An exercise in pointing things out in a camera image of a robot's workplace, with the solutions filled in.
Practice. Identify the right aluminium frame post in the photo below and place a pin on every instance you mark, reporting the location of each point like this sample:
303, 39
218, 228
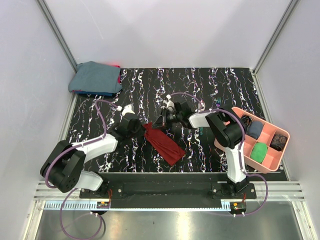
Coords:
276, 33

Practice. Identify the aluminium frame post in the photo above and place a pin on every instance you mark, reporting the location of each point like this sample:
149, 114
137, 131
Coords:
44, 8
276, 33

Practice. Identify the folded grey-blue cloth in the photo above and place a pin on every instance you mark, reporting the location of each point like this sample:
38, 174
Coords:
93, 77

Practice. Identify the dark patterned rolled sock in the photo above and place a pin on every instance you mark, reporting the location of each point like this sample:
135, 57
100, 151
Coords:
247, 120

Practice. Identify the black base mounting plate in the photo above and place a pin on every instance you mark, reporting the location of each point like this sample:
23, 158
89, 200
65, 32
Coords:
150, 191

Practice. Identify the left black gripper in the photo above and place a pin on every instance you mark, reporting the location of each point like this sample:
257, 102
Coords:
141, 131

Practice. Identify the grey-blue rolled sock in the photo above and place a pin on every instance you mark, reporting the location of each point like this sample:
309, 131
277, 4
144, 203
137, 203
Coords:
255, 129

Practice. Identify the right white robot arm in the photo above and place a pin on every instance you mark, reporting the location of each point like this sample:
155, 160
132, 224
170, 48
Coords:
228, 130

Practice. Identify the green rolled sock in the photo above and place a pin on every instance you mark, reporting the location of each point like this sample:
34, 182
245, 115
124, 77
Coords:
259, 152

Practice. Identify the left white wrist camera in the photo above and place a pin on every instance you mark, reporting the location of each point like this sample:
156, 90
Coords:
127, 109

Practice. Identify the pink divided organizer tray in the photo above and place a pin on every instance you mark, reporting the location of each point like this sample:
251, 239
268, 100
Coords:
273, 158

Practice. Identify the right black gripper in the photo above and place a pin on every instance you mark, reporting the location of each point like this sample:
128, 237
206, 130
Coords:
164, 122

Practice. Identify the brown patterned rolled sock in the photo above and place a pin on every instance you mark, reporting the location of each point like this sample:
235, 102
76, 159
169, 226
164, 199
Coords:
278, 142

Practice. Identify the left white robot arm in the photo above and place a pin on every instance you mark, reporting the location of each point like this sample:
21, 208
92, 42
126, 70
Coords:
63, 169

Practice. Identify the folded pink cloth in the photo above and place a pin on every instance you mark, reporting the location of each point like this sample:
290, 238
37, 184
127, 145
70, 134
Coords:
114, 77

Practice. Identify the dark red cloth napkin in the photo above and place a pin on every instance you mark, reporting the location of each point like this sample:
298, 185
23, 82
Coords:
163, 144

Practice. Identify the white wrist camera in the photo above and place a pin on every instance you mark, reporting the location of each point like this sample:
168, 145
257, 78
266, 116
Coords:
168, 103
127, 109

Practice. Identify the left aluminium frame post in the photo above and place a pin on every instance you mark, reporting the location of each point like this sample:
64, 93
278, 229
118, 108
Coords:
44, 8

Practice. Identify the fork with teal handle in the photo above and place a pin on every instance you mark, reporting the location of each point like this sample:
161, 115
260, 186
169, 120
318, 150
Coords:
218, 102

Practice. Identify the silver spoon patterned handle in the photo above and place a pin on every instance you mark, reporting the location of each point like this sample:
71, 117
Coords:
201, 106

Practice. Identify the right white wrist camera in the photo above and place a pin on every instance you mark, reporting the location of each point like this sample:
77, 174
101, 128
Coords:
168, 103

